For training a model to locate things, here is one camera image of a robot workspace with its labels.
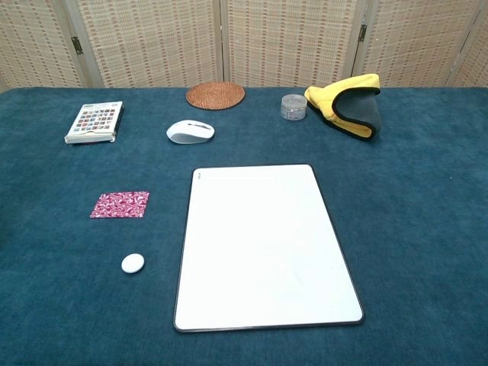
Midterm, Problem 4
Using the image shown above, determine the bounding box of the blue tablecloth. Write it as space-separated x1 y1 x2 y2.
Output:
0 86 488 366

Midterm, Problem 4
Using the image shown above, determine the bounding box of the woven folding screen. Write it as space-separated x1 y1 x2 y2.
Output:
0 0 488 92

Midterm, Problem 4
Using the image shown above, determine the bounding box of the yellow and grey cloth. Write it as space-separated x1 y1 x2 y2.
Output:
303 73 382 142

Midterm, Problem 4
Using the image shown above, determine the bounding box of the white computer mouse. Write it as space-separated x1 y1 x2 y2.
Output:
165 119 216 145

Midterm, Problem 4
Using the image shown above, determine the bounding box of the white rectangular board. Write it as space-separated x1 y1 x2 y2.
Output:
173 164 364 333

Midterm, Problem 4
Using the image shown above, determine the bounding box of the white oval pebble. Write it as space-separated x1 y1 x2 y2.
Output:
120 252 146 275

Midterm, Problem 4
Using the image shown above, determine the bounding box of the clear round plastic jar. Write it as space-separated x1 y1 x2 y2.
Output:
281 94 308 123

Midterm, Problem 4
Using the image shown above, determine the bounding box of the round woven rattan coaster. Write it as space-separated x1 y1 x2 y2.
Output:
185 81 246 111

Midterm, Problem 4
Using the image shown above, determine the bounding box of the white box with colourful grid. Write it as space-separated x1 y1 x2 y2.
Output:
63 101 124 145

